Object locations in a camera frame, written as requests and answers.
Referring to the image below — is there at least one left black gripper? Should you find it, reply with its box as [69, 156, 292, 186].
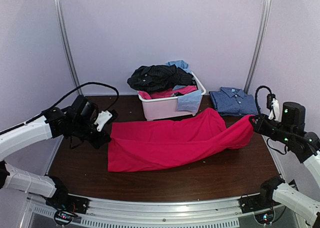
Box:
[70, 119, 111, 150]

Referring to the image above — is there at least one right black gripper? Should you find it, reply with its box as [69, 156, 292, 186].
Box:
[248, 114, 293, 146]

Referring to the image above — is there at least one red t-shirt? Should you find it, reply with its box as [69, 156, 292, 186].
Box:
[107, 108, 254, 172]

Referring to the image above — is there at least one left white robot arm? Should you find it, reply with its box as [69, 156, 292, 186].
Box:
[0, 95, 118, 210]

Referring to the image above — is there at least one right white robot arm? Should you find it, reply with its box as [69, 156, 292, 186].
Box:
[249, 99, 320, 228]

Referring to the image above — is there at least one white plastic laundry bin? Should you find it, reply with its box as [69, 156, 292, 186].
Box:
[138, 73, 207, 121]

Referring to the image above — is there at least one folded blue checkered shirt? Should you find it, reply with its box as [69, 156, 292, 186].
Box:
[209, 87, 258, 117]

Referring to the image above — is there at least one light blue shirt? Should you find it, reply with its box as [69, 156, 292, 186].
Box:
[167, 60, 202, 113]

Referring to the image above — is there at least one pink garment in bin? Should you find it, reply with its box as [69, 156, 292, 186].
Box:
[138, 85, 197, 100]

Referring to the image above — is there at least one black striped shirt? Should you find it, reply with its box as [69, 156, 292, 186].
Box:
[127, 65, 196, 93]

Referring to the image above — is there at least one left circuit board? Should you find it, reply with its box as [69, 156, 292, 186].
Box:
[53, 211, 75, 226]

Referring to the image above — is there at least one circuit board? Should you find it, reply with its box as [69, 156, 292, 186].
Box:
[53, 211, 75, 226]
[254, 210, 275, 225]

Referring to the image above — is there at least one right circuit board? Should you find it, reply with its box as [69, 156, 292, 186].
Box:
[254, 210, 275, 225]

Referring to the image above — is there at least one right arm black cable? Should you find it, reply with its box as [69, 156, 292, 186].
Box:
[254, 85, 275, 115]

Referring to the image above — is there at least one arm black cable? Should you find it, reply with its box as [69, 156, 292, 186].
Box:
[22, 82, 120, 124]
[254, 85, 275, 115]

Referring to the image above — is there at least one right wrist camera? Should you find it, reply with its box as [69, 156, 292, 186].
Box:
[266, 93, 280, 121]

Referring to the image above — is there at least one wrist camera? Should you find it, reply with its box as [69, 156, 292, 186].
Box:
[94, 110, 118, 132]
[266, 93, 280, 121]

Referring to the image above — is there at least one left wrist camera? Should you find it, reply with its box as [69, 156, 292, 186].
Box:
[94, 110, 118, 132]

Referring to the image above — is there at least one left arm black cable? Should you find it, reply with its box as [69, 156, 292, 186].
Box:
[22, 82, 120, 124]

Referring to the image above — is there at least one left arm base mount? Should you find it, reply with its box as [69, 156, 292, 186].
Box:
[44, 195, 89, 214]

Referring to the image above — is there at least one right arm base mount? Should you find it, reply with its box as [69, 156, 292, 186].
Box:
[238, 194, 280, 214]

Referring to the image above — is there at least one front aluminium rail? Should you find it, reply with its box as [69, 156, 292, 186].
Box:
[18, 195, 308, 228]

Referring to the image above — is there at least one right aluminium frame post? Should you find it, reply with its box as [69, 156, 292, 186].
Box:
[244, 0, 272, 93]

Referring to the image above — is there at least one aluminium frame post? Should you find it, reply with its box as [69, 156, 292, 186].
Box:
[53, 0, 80, 87]
[244, 0, 272, 93]

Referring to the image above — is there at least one left aluminium frame post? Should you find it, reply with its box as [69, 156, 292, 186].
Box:
[53, 0, 80, 87]

